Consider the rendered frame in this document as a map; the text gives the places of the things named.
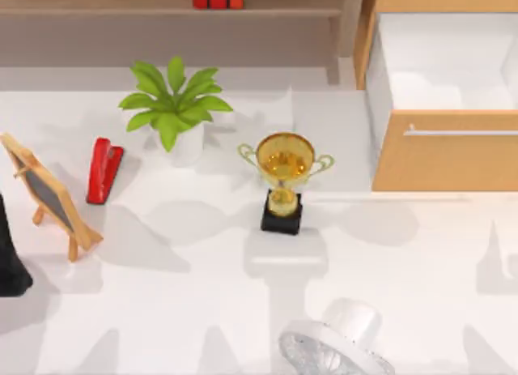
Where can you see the wooden framed blackboard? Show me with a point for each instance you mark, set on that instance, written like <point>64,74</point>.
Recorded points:
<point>44,188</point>

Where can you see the gold trophy on black base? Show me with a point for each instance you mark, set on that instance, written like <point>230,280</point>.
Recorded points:
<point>285,164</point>

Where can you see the white desk fan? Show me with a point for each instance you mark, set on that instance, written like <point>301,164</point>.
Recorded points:
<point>344,338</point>

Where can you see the pulled-out drawer with grey inside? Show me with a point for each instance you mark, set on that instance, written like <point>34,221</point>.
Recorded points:
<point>437,63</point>

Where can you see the pale wooden drawer front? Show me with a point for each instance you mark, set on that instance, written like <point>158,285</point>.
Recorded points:
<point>453,160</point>

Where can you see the red stapler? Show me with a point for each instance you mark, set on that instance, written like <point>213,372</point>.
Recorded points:
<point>102,170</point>

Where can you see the wooden open shelf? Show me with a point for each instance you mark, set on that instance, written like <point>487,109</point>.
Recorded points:
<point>170,26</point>

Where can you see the green plant in white pot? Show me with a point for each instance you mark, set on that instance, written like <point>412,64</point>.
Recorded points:
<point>174,107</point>

